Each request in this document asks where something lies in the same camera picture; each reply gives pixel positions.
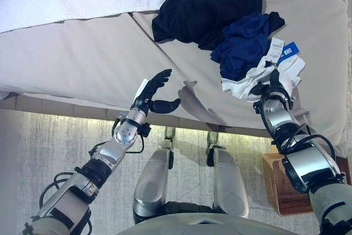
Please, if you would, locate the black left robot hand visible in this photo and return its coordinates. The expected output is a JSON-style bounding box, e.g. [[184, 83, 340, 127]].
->
[[130, 69, 182, 114]]

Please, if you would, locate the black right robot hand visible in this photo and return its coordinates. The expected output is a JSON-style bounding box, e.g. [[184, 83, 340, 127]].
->
[[250, 68, 296, 104]]

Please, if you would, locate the blue clothing tag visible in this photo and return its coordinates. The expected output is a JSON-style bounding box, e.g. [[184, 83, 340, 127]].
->
[[277, 41, 300, 64]]

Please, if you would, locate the white paper clothing tag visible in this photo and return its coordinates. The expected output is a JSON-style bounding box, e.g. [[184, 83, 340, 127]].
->
[[268, 37, 285, 61]]

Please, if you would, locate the white garment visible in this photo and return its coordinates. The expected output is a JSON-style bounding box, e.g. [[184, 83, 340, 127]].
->
[[221, 56, 307, 101]]

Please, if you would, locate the dark blue garment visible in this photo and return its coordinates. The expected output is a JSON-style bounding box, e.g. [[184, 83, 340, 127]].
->
[[211, 12, 272, 79]]

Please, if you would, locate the black garment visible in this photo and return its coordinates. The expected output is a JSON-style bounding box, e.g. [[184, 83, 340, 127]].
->
[[152, 0, 286, 51]]

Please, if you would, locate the brown wicker basket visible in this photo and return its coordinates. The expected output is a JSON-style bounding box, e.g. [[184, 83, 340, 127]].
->
[[261, 151, 352, 216]]

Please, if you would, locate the silver left robot leg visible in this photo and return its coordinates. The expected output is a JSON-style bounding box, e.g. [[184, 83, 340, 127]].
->
[[133, 126, 177, 225]]

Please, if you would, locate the silver robot leg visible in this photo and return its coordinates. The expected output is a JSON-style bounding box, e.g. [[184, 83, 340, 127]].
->
[[133, 126, 177, 225], [206, 131, 250, 218]]

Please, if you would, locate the grey striped rug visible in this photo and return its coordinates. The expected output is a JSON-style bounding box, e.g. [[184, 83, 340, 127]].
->
[[16, 111, 322, 235]]

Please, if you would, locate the silver right robot leg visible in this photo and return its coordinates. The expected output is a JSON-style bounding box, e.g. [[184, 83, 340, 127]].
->
[[206, 131, 250, 218]]

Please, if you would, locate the grey robot torso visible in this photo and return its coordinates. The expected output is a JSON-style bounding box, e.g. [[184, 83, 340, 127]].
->
[[115, 201, 306, 235]]

